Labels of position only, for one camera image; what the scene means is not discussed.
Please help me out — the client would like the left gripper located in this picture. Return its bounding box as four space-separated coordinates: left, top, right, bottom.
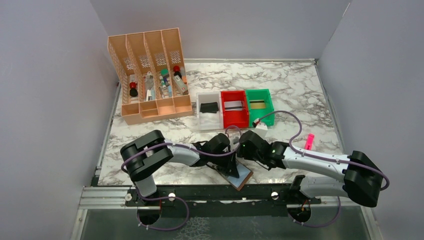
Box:
209 148 239 178

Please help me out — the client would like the brown leather card holder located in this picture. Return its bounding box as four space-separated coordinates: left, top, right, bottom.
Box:
218 160 253 191

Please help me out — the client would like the red plastic bin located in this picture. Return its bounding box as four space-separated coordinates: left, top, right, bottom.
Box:
220 90 250 129

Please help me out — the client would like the white plastic bin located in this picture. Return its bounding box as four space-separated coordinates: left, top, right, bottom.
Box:
196 91 224 131

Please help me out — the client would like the green plastic bin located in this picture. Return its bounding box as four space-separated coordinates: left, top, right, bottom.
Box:
245 88 275 127

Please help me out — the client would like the orange desk organizer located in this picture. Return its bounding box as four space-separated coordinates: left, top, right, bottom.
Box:
107 28 193 125

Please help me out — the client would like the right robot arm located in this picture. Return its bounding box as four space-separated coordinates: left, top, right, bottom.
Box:
237 130 384 208

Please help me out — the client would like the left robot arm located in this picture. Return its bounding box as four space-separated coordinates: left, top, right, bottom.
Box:
119 130 241 206

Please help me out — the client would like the gold card in green bin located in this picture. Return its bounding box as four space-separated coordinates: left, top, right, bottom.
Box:
249 100 267 110

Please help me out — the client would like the silver card in red bin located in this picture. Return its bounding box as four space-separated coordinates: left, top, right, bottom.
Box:
224 100 244 111

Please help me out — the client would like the black card in white bin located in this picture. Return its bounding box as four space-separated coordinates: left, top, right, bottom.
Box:
199 102 220 114

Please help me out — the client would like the pink highlighter marker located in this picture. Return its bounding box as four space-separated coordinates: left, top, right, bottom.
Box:
304 133 315 150

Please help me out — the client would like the red black stamp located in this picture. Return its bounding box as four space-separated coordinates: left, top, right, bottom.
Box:
129 81 138 98

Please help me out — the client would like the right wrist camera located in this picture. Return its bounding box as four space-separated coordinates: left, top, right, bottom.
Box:
253 121 268 139

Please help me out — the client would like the black mounting rail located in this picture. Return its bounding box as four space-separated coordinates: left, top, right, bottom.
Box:
79 176 369 220

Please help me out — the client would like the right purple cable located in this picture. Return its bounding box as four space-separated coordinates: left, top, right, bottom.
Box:
253 110 390 229

